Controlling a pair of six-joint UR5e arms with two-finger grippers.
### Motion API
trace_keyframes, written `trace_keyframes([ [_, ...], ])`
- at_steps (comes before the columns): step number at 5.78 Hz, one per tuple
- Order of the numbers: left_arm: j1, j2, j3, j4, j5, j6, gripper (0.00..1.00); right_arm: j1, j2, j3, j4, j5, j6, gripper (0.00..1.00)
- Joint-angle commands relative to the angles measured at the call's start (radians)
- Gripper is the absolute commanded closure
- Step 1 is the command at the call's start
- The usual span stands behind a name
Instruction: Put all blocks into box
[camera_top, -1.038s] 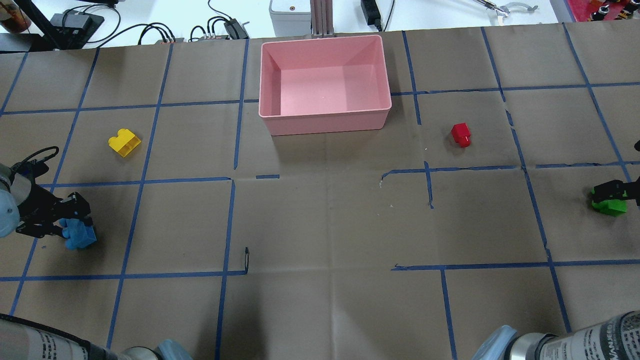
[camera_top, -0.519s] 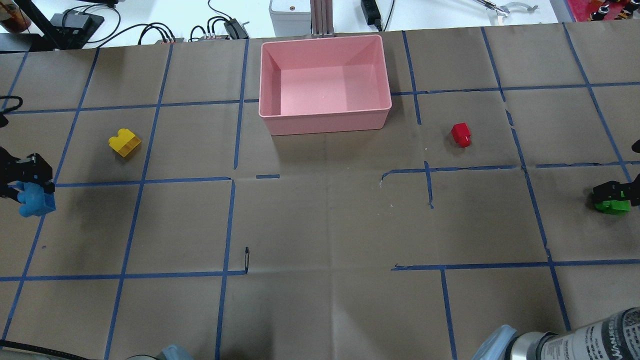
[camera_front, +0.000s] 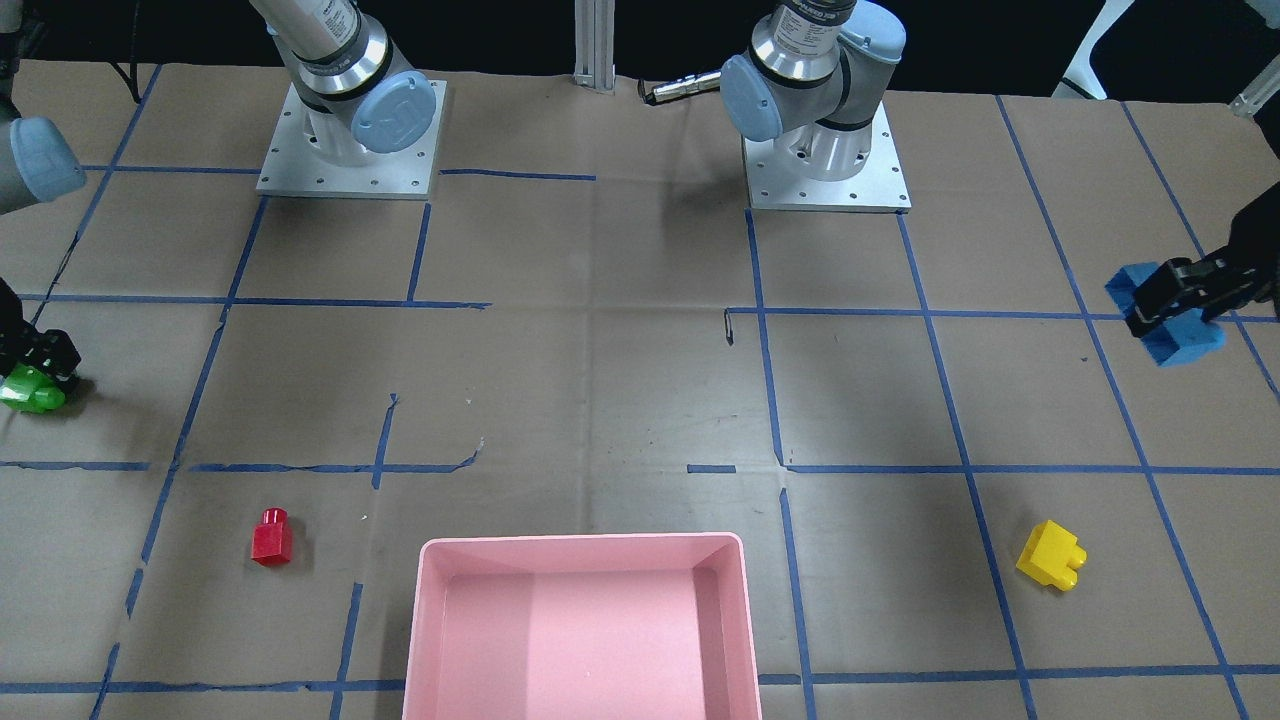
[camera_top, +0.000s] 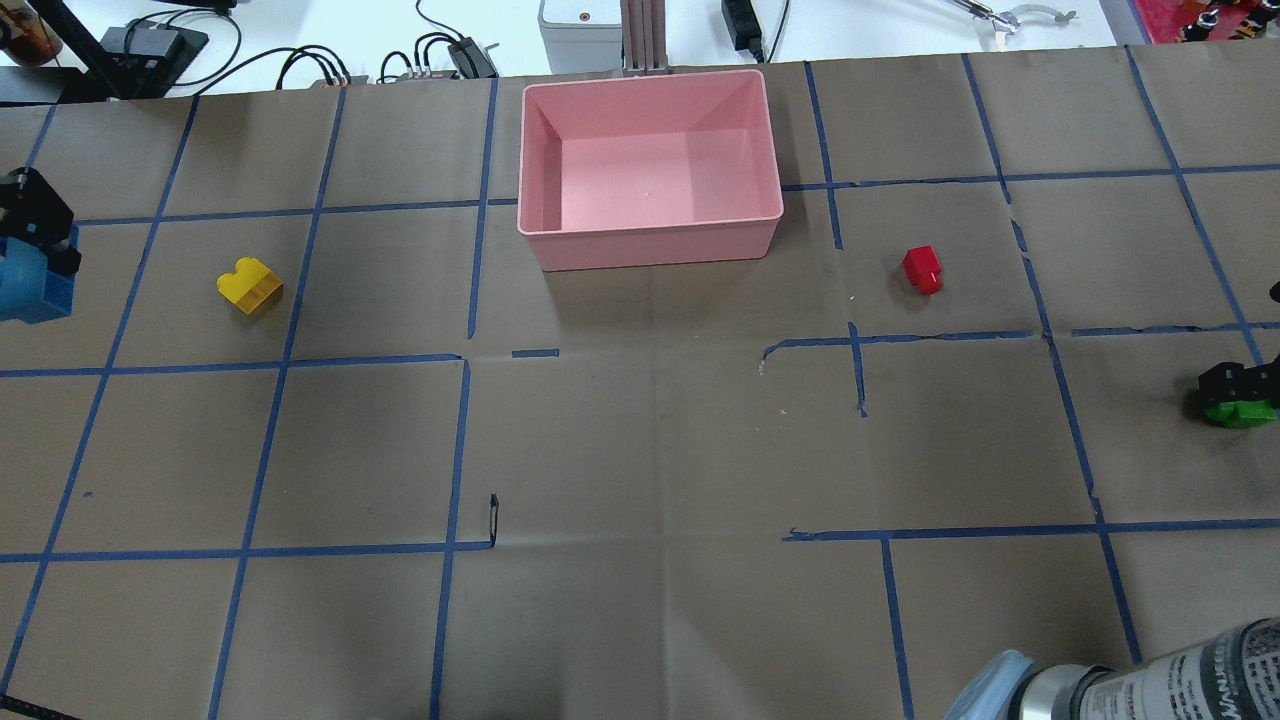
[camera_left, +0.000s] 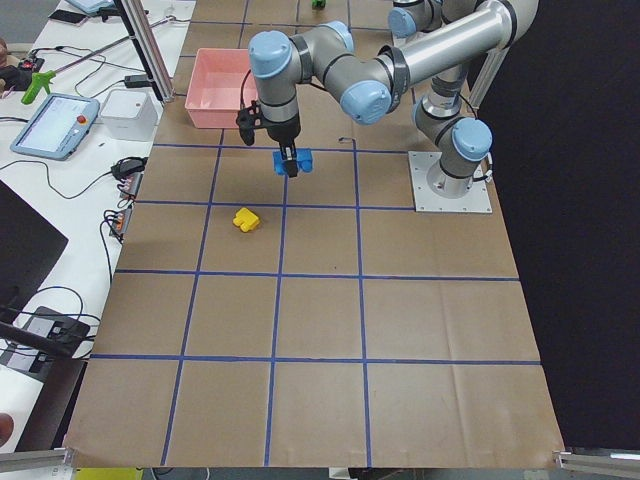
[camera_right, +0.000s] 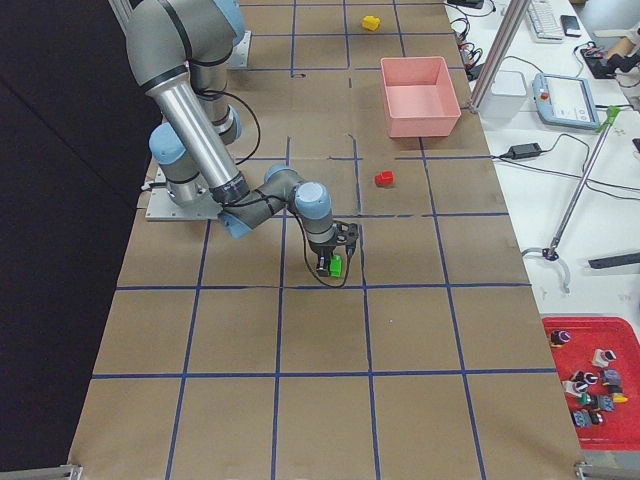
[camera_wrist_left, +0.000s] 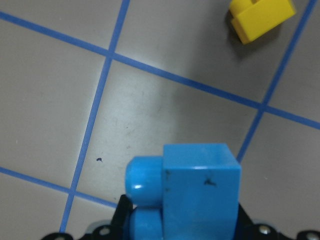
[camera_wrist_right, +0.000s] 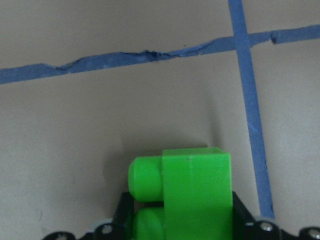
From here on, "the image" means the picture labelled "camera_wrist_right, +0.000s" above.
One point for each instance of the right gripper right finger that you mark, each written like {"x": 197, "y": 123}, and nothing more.
{"x": 243, "y": 223}

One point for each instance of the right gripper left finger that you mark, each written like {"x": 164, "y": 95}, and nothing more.
{"x": 122, "y": 222}

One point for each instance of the green toy block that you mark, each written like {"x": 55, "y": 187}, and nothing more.
{"x": 187, "y": 192}

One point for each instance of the brown paper table cover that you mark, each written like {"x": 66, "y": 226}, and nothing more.
{"x": 66, "y": 141}

